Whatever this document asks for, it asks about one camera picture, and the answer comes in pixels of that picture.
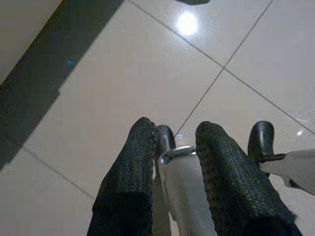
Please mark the robot leg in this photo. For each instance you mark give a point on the robot leg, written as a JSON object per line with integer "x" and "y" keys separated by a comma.
{"x": 182, "y": 184}
{"x": 262, "y": 137}

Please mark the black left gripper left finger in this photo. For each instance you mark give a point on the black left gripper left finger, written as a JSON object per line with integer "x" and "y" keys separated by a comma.
{"x": 128, "y": 172}

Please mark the robot left leg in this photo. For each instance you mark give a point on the robot left leg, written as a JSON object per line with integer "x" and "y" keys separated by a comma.
{"x": 182, "y": 184}

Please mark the dark cabinet kickboard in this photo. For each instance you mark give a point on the dark cabinet kickboard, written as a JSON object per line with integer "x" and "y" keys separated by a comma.
{"x": 49, "y": 61}

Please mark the robot right leg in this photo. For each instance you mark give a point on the robot right leg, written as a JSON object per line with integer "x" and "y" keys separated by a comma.
{"x": 262, "y": 137}

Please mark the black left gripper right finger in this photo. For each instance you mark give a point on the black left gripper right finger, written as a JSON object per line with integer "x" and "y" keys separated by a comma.
{"x": 233, "y": 177}

